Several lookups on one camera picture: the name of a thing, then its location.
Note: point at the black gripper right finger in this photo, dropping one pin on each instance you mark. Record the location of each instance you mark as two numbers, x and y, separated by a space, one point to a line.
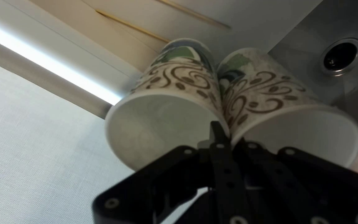
303 187

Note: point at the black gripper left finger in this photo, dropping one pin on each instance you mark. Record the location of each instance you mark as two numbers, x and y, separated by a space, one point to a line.
154 182

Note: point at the patterned paper cup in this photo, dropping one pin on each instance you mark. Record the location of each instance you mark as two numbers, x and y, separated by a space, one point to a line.
166 116
278 107

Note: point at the round sink drain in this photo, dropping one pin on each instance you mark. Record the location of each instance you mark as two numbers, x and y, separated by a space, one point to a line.
340 56

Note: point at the stainless steel sink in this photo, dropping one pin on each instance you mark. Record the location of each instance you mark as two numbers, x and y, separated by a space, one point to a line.
303 38

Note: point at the white window sill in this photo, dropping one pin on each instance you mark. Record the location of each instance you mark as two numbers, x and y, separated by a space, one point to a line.
62 45

